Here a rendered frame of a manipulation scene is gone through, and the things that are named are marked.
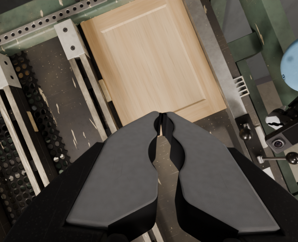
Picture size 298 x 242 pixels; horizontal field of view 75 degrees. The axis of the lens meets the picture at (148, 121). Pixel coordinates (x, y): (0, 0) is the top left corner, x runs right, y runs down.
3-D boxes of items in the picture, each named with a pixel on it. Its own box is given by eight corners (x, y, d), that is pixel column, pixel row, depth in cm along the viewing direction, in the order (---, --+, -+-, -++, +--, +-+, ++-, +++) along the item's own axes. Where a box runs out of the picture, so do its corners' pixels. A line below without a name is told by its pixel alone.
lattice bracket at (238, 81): (238, 77, 72) (242, 75, 69) (245, 94, 72) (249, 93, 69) (228, 81, 72) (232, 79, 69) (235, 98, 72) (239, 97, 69)
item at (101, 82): (104, 80, 72) (102, 78, 69) (112, 100, 72) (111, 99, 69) (96, 83, 72) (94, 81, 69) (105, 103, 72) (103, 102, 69)
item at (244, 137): (250, 119, 67) (250, 127, 55) (254, 129, 67) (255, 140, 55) (239, 122, 69) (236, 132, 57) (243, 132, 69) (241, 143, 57)
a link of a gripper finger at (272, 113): (279, 120, 56) (302, 120, 48) (274, 124, 56) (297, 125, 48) (268, 108, 56) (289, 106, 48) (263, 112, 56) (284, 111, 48)
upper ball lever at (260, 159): (257, 151, 69) (300, 149, 57) (261, 161, 69) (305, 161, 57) (252, 156, 67) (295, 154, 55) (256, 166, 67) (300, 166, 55)
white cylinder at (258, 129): (265, 144, 72) (256, 125, 72) (269, 146, 69) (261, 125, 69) (257, 148, 72) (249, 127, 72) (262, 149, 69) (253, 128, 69)
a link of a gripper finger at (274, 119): (278, 111, 61) (301, 109, 52) (264, 124, 61) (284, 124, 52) (271, 103, 61) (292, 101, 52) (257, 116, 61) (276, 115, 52)
